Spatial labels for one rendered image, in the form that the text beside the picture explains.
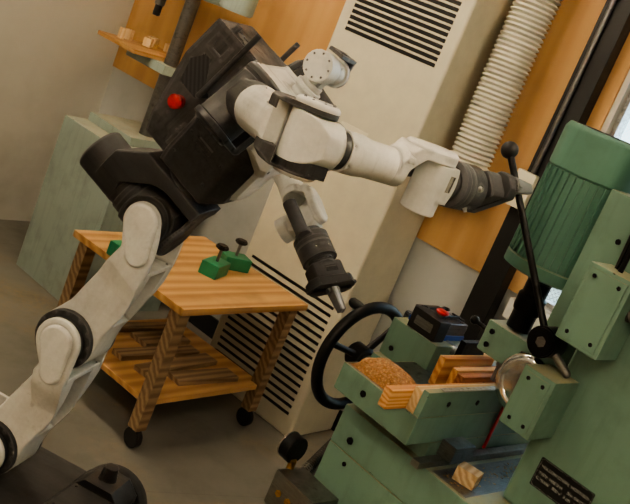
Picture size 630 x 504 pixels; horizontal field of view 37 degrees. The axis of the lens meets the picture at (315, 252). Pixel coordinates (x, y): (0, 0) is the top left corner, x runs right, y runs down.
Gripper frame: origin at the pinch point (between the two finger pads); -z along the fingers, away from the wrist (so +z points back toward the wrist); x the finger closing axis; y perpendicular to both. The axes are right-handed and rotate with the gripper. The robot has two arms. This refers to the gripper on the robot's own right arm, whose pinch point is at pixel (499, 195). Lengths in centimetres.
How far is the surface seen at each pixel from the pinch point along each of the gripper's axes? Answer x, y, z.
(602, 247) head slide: -15.4, 14.1, -7.0
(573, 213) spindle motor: -11.3, 6.2, -6.6
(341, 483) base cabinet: 44, 50, 8
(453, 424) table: 18.7, 42.0, 1.1
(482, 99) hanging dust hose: 63, -69, -113
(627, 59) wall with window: 19, -72, -134
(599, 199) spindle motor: -16.1, 4.6, -8.7
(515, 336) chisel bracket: 8.2, 26.2, -10.6
